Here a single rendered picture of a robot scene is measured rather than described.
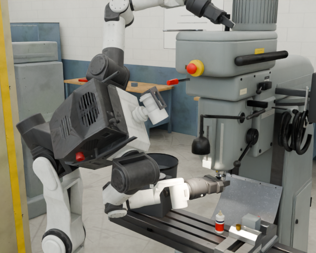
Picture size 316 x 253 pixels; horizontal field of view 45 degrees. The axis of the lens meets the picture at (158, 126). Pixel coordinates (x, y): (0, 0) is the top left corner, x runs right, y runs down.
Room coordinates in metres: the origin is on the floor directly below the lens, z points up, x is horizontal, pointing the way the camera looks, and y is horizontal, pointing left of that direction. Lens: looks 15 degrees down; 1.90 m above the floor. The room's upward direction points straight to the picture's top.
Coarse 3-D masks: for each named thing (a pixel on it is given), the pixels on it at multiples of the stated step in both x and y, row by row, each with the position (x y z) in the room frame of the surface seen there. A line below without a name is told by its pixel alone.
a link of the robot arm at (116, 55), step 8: (104, 48) 1.54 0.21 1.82; (112, 48) 1.53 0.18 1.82; (112, 56) 1.51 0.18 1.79; (120, 56) 1.53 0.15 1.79; (112, 64) 1.47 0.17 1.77; (120, 64) 1.52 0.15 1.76; (112, 72) 1.46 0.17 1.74; (120, 72) 1.50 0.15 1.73; (112, 80) 1.48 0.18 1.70; (120, 80) 1.51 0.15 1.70
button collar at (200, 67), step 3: (192, 60) 1.40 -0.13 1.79; (195, 60) 1.39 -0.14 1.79; (198, 60) 1.39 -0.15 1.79; (189, 63) 1.41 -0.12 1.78; (195, 63) 1.39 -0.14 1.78; (198, 63) 1.38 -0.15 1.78; (201, 63) 1.38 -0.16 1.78; (198, 66) 1.38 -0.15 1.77; (201, 66) 1.38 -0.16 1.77; (198, 69) 1.38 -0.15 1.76; (201, 69) 1.38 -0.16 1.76; (198, 72) 1.38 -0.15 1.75; (201, 72) 1.38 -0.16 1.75; (192, 75) 1.40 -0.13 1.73; (195, 75) 1.39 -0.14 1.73; (198, 75) 1.38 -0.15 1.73
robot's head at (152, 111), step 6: (150, 96) 1.35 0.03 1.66; (144, 102) 1.36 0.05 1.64; (150, 102) 1.35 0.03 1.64; (138, 108) 1.37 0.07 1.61; (144, 108) 1.36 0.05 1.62; (150, 108) 1.34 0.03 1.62; (156, 108) 1.34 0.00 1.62; (138, 114) 1.35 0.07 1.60; (144, 114) 1.36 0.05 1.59; (150, 114) 1.34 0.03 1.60; (156, 114) 1.33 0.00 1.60; (162, 114) 1.33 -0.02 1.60; (144, 120) 1.36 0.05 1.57; (156, 120) 1.33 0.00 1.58
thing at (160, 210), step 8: (160, 176) 1.81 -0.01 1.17; (168, 176) 1.85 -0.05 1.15; (152, 184) 1.77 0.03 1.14; (160, 200) 1.75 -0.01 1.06; (168, 200) 1.80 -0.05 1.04; (128, 208) 1.83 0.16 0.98; (136, 208) 1.81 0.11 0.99; (144, 208) 1.79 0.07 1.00; (152, 208) 1.77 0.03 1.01; (160, 208) 1.75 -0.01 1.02; (168, 208) 1.81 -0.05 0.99; (160, 216) 1.75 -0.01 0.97
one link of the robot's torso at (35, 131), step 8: (24, 120) 1.47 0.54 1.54; (32, 120) 1.48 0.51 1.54; (40, 120) 1.50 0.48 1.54; (24, 128) 1.47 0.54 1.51; (32, 128) 1.45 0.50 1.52; (40, 128) 1.45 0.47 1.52; (48, 128) 1.47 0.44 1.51; (24, 136) 1.47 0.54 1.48; (32, 136) 1.45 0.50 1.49; (40, 136) 1.44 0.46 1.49; (48, 136) 1.42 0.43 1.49; (32, 144) 1.45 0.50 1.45; (40, 144) 1.44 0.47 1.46; (48, 144) 1.42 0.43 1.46; (32, 152) 1.46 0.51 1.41; (64, 168) 1.40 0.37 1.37; (72, 168) 1.40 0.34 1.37
